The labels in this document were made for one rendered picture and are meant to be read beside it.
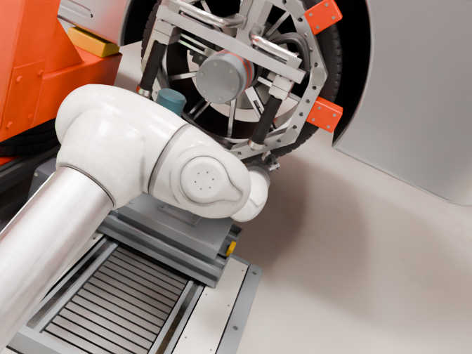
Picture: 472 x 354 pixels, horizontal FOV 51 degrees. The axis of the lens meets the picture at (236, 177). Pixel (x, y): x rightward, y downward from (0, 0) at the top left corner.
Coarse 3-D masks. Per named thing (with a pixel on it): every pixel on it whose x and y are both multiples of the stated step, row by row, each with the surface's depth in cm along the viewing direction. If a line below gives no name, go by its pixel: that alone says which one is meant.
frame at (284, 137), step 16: (176, 0) 148; (192, 0) 147; (272, 0) 142; (288, 0) 141; (304, 16) 141; (304, 32) 143; (144, 64) 157; (320, 64) 145; (160, 80) 162; (320, 80) 146; (304, 96) 149; (304, 112) 151; (288, 128) 154; (224, 144) 165; (240, 144) 164; (272, 144) 157; (288, 144) 156
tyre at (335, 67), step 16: (160, 0) 157; (304, 0) 148; (320, 0) 148; (144, 32) 162; (320, 32) 150; (336, 32) 150; (144, 48) 164; (320, 48) 152; (336, 48) 151; (160, 64) 165; (336, 64) 152; (336, 80) 154; (320, 96) 157; (304, 128) 161; (240, 160) 170; (256, 160) 169
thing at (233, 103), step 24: (240, 0) 154; (168, 48) 163; (192, 48) 162; (312, 48) 152; (168, 72) 167; (192, 72) 165; (192, 96) 182; (288, 96) 161; (192, 120) 170; (216, 120) 182; (288, 120) 162
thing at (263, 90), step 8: (232, 16) 165; (272, 24) 163; (224, 32) 168; (232, 32) 167; (264, 32) 165; (280, 32) 164; (216, 48) 170; (288, 48) 165; (256, 64) 165; (264, 72) 170; (272, 72) 169; (272, 80) 170; (256, 88) 172; (264, 88) 172; (240, 96) 174; (264, 96) 173; (240, 104) 175; (248, 104) 175; (264, 104) 174
